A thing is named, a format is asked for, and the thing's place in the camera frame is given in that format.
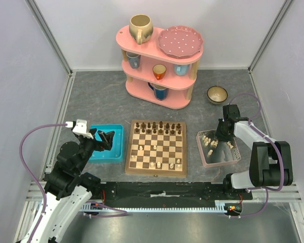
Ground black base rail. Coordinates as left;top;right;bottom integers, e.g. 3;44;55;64
91;182;253;209

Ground blue plastic bin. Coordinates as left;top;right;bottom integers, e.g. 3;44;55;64
89;124;125;164

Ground pink three-tier shelf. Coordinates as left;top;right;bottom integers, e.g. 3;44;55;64
116;25;203;109

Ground brown ceramic bowl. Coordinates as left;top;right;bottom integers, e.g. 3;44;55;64
207;86;229;104

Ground grey-blue mug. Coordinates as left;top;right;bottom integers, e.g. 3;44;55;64
126;52;141;69

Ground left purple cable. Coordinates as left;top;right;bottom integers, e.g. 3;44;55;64
19;121;75;243

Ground light blue mug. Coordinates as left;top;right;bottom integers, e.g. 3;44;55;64
174;64;190;76

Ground pink polka dot plate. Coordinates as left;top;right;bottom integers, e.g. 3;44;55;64
157;25;204;59

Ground dark blue mug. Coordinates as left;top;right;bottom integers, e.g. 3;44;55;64
148;83;169;101

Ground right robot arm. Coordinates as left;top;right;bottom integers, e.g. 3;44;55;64
215;104;293;199

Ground pink clear plastic tray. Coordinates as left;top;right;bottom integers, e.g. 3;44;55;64
196;130;241;168

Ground wooden chess board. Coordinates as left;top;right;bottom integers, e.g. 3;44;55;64
125;119;187;178

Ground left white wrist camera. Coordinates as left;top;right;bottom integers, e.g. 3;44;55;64
65;119;94;139

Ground purple cable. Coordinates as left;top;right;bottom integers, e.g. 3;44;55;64
19;121;75;243
227;92;286;219

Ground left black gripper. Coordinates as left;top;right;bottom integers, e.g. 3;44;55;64
75;128;115;173

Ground orange cup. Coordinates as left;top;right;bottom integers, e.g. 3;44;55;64
153;64;167;80

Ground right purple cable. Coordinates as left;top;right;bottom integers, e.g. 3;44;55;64
227;92;286;219

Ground beige ceramic mug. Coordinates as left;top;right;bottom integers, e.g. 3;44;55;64
129;14;154;45

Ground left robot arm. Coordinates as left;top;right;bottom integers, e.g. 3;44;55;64
21;129;115;242

